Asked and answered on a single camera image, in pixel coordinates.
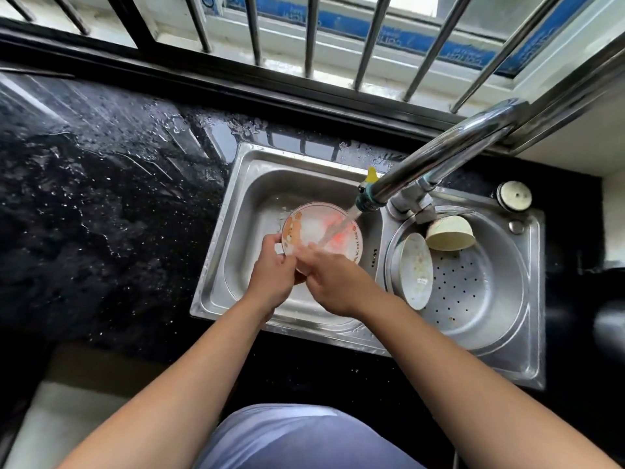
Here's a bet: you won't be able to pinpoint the person's right hand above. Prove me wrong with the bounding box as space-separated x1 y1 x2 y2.
295 243 386 318

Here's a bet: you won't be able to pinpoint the person's left hand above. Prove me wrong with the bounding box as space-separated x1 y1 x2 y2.
245 233 299 312

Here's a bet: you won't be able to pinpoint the white bowl with bear print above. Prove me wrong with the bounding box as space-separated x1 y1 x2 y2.
281 202 364 287

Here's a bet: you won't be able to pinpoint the person's right forearm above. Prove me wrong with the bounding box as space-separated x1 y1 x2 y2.
361 298 621 469

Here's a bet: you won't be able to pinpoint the person's left forearm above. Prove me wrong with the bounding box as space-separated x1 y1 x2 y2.
56 293 275 469

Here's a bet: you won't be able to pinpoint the stainless steel double sink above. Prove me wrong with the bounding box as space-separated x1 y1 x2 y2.
189 142 547 391

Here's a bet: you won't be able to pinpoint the blue faucet nozzle with yellow tab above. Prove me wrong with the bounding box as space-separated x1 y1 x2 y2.
354 166 381 213

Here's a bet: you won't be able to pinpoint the cream white plate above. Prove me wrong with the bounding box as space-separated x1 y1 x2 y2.
398 233 434 311

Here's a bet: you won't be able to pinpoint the cream white bowl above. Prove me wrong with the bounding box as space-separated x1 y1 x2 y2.
426 215 476 252

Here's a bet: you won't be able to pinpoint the perforated steel drain basket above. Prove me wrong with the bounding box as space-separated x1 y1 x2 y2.
385 206 530 351

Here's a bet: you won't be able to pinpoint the chrome kitchen faucet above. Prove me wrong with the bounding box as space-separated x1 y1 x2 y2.
368 97 530 225

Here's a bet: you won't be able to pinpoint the person's grey clothing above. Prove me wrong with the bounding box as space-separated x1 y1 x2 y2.
194 404 425 469

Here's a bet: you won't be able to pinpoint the metal window bars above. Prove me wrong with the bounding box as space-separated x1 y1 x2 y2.
0 0 567 114

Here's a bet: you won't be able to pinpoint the white round sink plug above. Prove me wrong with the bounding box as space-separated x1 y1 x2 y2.
496 181 533 213

